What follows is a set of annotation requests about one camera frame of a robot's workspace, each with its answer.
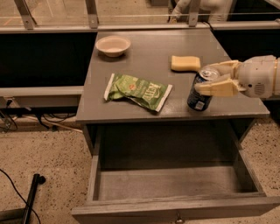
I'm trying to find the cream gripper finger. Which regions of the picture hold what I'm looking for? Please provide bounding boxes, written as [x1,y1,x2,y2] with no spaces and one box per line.
[194,74,246,97]
[210,60,242,77]

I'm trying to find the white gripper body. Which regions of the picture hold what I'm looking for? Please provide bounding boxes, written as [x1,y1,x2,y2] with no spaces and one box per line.
[237,55,277,99]

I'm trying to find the blue pepsi can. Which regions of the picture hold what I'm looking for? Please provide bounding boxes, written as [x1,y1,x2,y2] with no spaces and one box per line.
[186,66,221,112]

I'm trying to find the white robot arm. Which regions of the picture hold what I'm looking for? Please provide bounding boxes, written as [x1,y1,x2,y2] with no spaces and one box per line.
[194,55,280,99]

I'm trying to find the grey cabinet counter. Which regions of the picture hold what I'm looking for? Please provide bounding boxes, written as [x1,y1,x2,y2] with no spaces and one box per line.
[77,29,270,150]

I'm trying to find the open grey drawer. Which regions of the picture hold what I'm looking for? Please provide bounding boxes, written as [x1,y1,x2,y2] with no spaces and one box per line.
[71,121,280,224]

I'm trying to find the yellow sponge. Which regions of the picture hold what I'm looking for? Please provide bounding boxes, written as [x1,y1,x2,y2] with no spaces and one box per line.
[171,56,200,72]

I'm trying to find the green chip bag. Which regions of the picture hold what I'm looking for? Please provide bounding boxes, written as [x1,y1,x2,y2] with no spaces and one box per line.
[104,73,172,112]

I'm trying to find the white paper bowl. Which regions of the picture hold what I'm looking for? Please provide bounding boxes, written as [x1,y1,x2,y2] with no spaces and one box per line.
[95,36,131,58]

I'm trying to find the metal window railing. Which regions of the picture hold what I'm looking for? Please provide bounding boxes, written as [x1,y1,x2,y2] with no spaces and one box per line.
[0,0,280,33]

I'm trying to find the black stand leg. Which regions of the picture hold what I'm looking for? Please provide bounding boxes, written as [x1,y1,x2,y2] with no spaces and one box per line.
[0,171,46,224]

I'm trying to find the cables under window ledge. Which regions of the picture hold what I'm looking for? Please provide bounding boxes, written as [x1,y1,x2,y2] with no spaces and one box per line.
[0,99,84,134]

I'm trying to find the black floor cable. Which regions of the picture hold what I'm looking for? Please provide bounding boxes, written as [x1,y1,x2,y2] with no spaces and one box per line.
[0,169,42,224]

